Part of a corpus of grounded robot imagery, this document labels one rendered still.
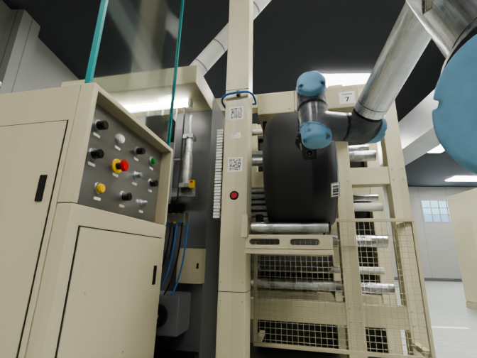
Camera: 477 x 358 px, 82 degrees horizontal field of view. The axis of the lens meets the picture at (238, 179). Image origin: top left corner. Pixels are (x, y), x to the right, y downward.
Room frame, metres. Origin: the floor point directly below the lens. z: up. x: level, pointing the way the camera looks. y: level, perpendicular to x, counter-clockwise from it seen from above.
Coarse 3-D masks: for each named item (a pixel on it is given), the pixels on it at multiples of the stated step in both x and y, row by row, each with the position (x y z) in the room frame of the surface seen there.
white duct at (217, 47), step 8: (256, 0) 1.57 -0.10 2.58; (264, 0) 1.59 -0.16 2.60; (256, 8) 1.60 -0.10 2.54; (224, 32) 1.62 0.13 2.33; (216, 40) 1.63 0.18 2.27; (224, 40) 1.64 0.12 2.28; (208, 48) 1.64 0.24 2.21; (216, 48) 1.65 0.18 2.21; (224, 48) 1.67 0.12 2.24; (200, 56) 1.66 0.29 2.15; (208, 56) 1.65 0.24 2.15; (216, 56) 1.68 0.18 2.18; (192, 64) 1.67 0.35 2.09; (200, 64) 1.66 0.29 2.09; (208, 64) 1.68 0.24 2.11
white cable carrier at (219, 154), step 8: (216, 136) 1.35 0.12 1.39; (216, 144) 1.34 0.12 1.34; (216, 152) 1.34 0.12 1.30; (216, 160) 1.36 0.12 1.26; (216, 168) 1.35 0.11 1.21; (216, 176) 1.34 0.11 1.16; (216, 184) 1.34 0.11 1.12; (216, 192) 1.36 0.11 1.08; (216, 200) 1.34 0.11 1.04; (216, 208) 1.35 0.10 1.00; (216, 216) 1.34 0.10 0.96
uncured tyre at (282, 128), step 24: (288, 120) 1.09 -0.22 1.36; (264, 144) 1.11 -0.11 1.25; (288, 144) 1.05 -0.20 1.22; (264, 168) 1.11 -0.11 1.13; (288, 168) 1.05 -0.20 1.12; (312, 168) 1.03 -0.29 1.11; (336, 168) 1.05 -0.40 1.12; (264, 192) 1.20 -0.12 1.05; (288, 192) 1.09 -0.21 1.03; (312, 192) 1.07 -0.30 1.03; (288, 216) 1.17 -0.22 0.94; (312, 216) 1.15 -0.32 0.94
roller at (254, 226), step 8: (256, 224) 1.21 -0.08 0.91; (264, 224) 1.20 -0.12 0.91; (272, 224) 1.20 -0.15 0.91; (280, 224) 1.19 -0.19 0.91; (288, 224) 1.18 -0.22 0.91; (296, 224) 1.18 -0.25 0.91; (304, 224) 1.17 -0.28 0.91; (312, 224) 1.16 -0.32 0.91; (320, 224) 1.15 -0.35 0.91; (328, 224) 1.15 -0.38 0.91
